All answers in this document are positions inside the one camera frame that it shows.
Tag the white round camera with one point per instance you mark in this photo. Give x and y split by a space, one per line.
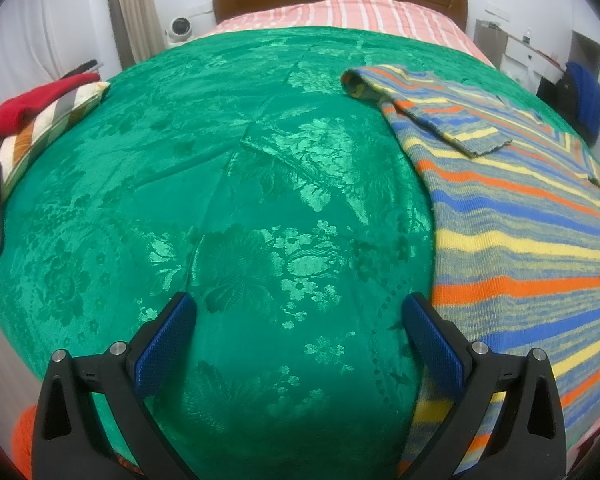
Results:
179 30

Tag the orange fuzzy object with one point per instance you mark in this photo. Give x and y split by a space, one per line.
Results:
22 445

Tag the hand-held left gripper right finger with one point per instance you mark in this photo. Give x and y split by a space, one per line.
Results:
432 346

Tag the black flat object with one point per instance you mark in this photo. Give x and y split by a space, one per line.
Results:
82 67

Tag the striped knit sweater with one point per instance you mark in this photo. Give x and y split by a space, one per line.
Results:
505 240

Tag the grey box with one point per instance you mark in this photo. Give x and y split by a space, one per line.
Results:
487 40

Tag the red cloth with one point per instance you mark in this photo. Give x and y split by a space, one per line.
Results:
25 107

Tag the blue chair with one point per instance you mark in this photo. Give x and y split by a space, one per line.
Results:
587 95

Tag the black chair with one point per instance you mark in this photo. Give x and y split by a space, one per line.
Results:
555 92

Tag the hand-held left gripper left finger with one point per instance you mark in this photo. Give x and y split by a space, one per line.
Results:
165 341

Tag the striped pillow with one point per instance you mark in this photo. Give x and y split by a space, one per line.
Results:
55 122

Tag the pink striped bed sheet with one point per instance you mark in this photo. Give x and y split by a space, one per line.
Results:
340 12

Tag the white desk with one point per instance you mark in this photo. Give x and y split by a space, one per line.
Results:
525 57

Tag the beige curtain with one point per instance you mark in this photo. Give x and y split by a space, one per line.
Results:
135 10

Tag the green floral blanket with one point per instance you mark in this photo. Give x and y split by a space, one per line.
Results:
230 185

